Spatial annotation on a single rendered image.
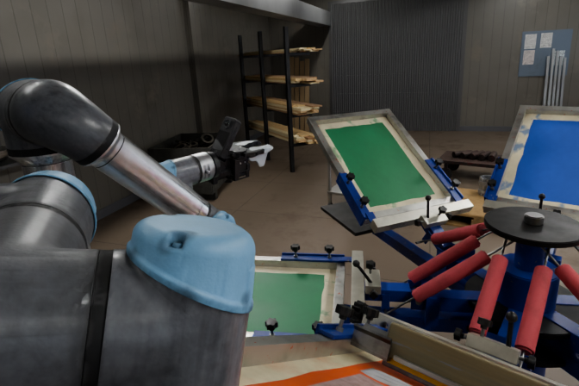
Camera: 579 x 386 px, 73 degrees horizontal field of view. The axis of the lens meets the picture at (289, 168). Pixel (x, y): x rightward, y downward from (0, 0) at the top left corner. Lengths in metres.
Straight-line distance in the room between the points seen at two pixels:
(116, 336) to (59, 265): 0.05
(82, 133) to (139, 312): 0.52
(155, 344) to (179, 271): 0.04
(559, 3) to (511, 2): 0.90
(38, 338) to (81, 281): 0.03
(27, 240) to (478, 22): 10.04
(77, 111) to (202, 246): 0.54
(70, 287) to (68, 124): 0.51
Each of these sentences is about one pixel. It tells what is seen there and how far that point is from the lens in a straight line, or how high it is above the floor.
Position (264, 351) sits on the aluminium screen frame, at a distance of 0.77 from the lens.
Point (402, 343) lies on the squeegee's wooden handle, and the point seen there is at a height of 1.27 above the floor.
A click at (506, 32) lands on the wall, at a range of 10.22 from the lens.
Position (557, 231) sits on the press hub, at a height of 1.32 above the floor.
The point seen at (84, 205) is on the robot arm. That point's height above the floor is 1.81.
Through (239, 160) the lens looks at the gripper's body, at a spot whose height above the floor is 1.65.
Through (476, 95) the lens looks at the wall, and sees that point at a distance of 10.21.
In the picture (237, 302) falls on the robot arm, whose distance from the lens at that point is 0.23.
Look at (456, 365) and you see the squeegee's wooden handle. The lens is 1.00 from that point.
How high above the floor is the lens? 1.92
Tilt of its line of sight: 16 degrees down
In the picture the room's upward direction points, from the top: 3 degrees counter-clockwise
